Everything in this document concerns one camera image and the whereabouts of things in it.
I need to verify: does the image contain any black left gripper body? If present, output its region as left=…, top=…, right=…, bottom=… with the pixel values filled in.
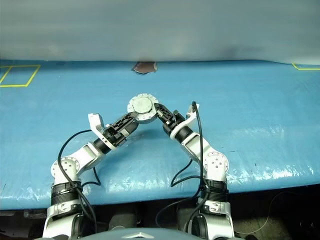
left=101, top=126, right=129, bottom=148

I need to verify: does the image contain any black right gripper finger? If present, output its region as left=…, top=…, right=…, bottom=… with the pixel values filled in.
left=153, top=102, right=175, bottom=125

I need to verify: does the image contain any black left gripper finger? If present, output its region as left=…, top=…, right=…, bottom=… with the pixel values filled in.
left=124, top=119, right=140, bottom=138
left=108, top=112, right=138, bottom=134

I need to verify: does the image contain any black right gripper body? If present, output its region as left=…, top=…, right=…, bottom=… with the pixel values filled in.
left=162, top=109, right=187, bottom=136

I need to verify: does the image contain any silver round motor housing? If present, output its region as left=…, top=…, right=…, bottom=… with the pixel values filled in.
left=127, top=93, right=161, bottom=125

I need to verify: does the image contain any grey round housing lid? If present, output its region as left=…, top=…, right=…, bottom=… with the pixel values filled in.
left=127, top=93, right=158, bottom=118

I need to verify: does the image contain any brown torn hole in cover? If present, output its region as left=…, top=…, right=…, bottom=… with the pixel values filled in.
left=131, top=60, right=158, bottom=75

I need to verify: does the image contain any blue plastic table cover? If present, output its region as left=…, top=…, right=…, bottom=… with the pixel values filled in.
left=0, top=58, right=320, bottom=211

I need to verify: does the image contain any dark rounded shape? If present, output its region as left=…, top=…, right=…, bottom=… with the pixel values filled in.
left=108, top=212, right=138, bottom=231

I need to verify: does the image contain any grey robot torso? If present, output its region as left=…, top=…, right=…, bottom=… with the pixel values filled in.
left=81, top=230, right=201, bottom=240

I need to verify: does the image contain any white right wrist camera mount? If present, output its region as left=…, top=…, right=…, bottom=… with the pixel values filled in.
left=169, top=103, right=201, bottom=140

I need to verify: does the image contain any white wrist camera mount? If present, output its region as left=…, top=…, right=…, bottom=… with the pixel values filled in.
left=87, top=112, right=119, bottom=151
left=169, top=103, right=201, bottom=140

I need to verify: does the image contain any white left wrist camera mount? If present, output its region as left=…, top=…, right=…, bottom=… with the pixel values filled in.
left=87, top=112, right=119, bottom=151

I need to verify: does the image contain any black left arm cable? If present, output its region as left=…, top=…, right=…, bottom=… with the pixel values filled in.
left=57, top=129, right=102, bottom=235

